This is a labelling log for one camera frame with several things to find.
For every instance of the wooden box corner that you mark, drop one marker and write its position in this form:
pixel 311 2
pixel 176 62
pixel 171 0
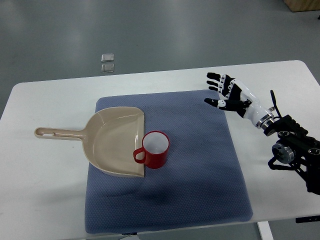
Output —
pixel 303 5

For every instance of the beige plastic dustpan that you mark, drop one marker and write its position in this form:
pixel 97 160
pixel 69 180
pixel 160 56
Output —
pixel 108 140

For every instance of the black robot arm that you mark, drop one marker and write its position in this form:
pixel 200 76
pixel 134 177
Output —
pixel 294 150

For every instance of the lower metal floor plate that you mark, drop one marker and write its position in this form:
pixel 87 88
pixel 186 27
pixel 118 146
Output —
pixel 107 68

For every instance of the black table control panel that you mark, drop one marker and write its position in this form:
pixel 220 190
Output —
pixel 308 219

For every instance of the metal floor plate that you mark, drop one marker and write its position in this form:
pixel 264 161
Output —
pixel 107 57
pixel 107 68

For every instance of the red plastic cup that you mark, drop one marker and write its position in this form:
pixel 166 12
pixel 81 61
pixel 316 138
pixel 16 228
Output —
pixel 153 151

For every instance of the blue fabric mat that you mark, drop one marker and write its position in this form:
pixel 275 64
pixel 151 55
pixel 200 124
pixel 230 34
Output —
pixel 201 183

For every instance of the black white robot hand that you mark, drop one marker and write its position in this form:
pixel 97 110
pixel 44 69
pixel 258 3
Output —
pixel 238 98

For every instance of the white table leg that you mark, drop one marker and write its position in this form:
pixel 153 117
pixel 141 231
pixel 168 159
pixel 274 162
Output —
pixel 265 230

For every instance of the upper metal floor plate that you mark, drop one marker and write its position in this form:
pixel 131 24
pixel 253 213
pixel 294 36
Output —
pixel 107 57

